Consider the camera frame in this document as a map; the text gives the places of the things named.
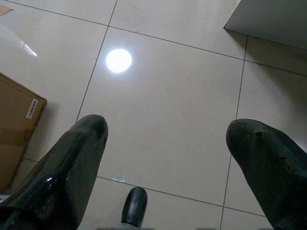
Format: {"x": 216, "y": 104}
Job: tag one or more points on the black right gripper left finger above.
{"x": 64, "y": 172}

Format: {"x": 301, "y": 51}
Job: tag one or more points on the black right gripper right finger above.
{"x": 275, "y": 172}

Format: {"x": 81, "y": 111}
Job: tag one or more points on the brown cardboard box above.
{"x": 16, "y": 119}

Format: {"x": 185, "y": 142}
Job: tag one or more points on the black robot foot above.
{"x": 134, "y": 206}

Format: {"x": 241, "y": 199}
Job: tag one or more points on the flat brown cardboard piece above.
{"x": 3, "y": 10}

